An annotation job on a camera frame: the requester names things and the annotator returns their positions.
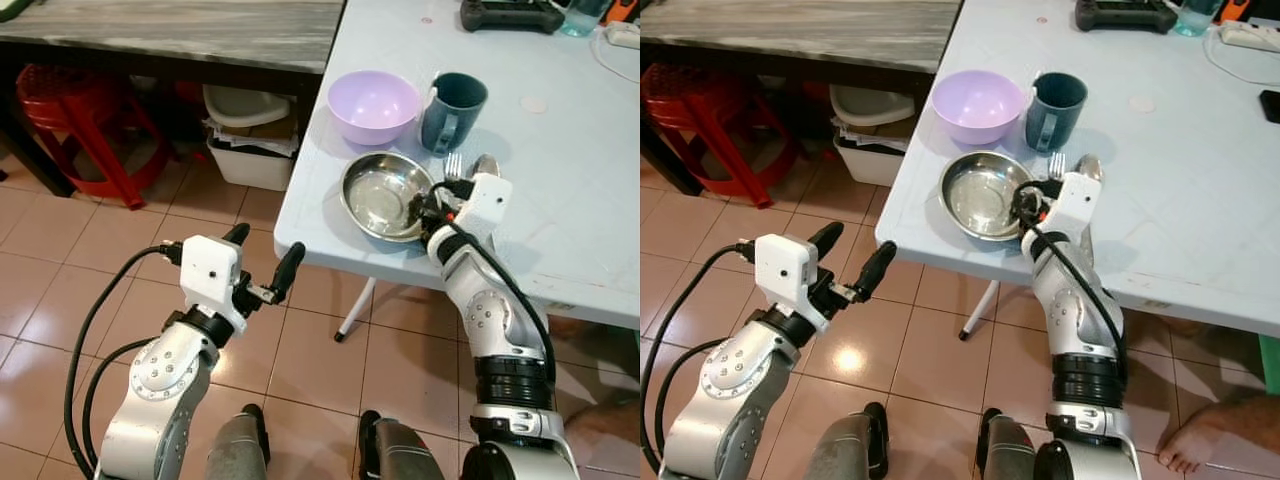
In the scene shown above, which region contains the white power cable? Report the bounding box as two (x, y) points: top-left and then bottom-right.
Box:
(1202, 35), (1280, 90)
(590, 30), (641, 86)

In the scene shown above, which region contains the person's bare foot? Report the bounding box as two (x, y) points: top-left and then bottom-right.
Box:
(1158, 392), (1280, 477)

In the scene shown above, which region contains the white table leg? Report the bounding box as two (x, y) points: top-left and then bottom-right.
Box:
(958, 279), (1002, 342)
(333, 275), (378, 344)

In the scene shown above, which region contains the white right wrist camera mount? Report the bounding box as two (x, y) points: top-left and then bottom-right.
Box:
(455, 173), (514, 242)
(1043, 172), (1104, 242)

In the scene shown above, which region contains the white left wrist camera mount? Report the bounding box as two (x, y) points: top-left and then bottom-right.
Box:
(180, 236), (247, 334)
(755, 233), (824, 333)

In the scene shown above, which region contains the green object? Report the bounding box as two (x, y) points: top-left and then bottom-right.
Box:
(1259, 334), (1280, 397)

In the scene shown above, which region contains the grey right robot leg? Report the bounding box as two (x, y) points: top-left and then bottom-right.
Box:
(974, 407), (1042, 480)
(357, 408), (447, 480)

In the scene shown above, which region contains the grey robot leg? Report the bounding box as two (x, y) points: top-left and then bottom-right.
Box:
(803, 402), (890, 480)
(974, 407), (1042, 480)
(357, 408), (447, 480)
(204, 403), (272, 480)

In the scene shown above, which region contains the stainless steel bowl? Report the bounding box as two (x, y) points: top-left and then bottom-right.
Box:
(940, 152), (1037, 243)
(341, 152), (442, 243)

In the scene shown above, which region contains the red plastic stool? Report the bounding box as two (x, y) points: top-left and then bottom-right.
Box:
(14, 63), (172, 211)
(641, 63), (792, 210)

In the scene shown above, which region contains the white storage box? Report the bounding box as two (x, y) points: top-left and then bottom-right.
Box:
(834, 140), (907, 189)
(207, 140), (297, 192)

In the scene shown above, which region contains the teal drinking glass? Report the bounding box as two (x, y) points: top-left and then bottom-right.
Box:
(1173, 0), (1224, 39)
(560, 0), (612, 39)

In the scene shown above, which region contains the grey left robot leg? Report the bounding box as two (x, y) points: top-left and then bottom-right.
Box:
(803, 402), (890, 480)
(204, 403), (272, 480)

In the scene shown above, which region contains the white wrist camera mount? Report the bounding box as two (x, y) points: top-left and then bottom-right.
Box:
(180, 236), (247, 334)
(1043, 172), (1104, 242)
(455, 173), (514, 242)
(755, 233), (824, 333)

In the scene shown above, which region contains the stack of papers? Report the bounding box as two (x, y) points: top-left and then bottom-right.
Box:
(832, 120), (907, 153)
(205, 120), (299, 157)

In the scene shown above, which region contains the dark teal mug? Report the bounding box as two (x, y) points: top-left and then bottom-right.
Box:
(1024, 72), (1089, 154)
(420, 72), (490, 157)

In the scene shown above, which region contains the black handheld controller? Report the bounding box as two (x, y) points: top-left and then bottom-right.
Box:
(460, 0), (567, 36)
(1075, 0), (1179, 34)

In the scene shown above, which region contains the dark wooden table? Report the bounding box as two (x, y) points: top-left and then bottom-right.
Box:
(640, 0), (964, 196)
(0, 0), (347, 198)

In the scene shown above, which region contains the white plastic tub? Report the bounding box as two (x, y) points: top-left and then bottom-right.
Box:
(829, 85), (917, 130)
(203, 85), (292, 130)

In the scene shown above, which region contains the purple plastic bowl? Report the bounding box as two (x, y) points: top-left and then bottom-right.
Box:
(932, 70), (1028, 146)
(328, 70), (423, 147)

